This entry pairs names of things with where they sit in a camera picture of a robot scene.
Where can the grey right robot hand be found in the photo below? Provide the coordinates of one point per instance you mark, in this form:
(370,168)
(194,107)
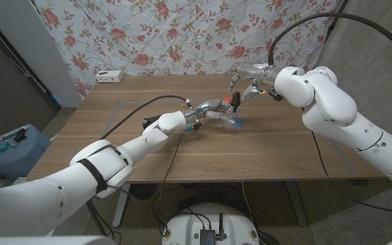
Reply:
(254,73)

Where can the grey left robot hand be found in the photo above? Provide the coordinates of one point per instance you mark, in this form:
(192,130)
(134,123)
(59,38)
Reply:
(209,103)

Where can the clear spray bottle black cap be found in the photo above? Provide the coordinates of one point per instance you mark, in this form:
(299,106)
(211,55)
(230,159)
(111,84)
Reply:
(235,100)

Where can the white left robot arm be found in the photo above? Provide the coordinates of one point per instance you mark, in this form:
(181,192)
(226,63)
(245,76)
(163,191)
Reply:
(97,177)

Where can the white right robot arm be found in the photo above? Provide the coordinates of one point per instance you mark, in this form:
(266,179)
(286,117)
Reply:
(352,126)

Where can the orange spiky stress ball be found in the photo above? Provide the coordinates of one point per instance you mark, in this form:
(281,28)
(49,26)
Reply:
(227,99)

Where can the black card holder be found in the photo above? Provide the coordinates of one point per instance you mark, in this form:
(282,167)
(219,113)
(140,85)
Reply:
(150,120)

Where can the floral backdrop cloth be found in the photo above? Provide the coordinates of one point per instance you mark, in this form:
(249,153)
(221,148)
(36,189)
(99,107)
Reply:
(182,34)

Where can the grey tape outline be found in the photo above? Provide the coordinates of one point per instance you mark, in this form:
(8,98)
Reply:
(131,101)

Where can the white power strip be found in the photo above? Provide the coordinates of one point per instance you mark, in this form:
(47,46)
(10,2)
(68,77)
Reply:
(109,76)

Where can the black round fan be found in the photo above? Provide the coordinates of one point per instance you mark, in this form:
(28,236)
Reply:
(145,190)

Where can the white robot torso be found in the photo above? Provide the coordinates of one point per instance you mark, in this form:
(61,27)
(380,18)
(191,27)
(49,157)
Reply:
(209,221)

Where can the white table leg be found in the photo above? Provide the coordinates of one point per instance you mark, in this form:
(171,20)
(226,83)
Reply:
(121,207)

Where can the grey table leg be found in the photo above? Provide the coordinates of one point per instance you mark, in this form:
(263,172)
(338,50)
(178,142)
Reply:
(298,207)

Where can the black clip tool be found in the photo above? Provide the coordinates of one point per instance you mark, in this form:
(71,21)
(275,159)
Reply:
(19,135)

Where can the white flat tool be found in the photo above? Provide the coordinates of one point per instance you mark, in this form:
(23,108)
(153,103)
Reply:
(14,132)

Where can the blue storage case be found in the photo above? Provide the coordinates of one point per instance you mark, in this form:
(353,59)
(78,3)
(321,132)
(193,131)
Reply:
(15,160)

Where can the teal hand tool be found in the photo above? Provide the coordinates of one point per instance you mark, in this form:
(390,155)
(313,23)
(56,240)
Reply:
(2,148)

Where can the white wall panel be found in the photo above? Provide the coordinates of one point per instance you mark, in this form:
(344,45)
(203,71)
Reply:
(39,51)

